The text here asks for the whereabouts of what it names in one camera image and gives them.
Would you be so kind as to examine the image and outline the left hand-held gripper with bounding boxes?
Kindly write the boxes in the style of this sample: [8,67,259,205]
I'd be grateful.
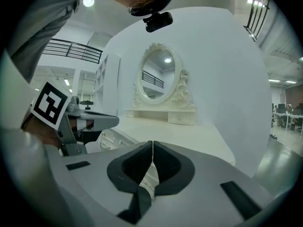
[30,81,120,157]

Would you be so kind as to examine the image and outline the white ornate table drawer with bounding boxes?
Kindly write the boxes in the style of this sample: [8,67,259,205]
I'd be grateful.
[99,128,141,152]

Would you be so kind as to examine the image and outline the black metal railing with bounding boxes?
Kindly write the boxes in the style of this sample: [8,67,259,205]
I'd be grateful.
[42,38,104,65]
[243,0,272,42]

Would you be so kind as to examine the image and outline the oval mirror with ornate frame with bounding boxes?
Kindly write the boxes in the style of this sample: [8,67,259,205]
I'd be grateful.
[133,43,197,111]

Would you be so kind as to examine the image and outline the black head-worn camera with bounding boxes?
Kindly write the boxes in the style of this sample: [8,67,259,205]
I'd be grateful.
[129,0,174,33]

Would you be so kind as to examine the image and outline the person's left forearm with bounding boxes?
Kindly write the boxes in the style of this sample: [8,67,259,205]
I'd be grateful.
[0,113,62,227]

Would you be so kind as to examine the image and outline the white open bookshelf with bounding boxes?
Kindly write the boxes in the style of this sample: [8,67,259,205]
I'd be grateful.
[93,53,121,118]

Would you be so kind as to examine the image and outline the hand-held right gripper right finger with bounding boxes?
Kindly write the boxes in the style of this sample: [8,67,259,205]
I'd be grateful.
[153,140,196,196]

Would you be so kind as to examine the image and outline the rectangular ceiling light panel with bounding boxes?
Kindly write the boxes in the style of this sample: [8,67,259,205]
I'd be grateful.
[247,0,266,8]

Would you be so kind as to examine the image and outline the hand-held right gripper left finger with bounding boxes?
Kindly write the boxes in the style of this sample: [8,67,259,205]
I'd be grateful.
[107,140,154,224]

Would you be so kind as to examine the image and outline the small white vanity drawer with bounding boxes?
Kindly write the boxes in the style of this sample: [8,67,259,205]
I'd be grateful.
[169,112,196,125]

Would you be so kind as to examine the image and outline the person's grey shirt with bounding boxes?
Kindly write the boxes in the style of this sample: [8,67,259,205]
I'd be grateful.
[4,0,84,84]

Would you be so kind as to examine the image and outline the white dressing table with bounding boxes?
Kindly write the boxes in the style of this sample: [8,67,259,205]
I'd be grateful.
[98,107,237,198]

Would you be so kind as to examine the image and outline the office desks with monitors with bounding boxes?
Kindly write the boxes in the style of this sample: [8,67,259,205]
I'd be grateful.
[271,103,303,133]

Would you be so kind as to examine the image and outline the black desk lamp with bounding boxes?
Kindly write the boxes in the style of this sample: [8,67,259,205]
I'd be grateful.
[79,100,95,110]

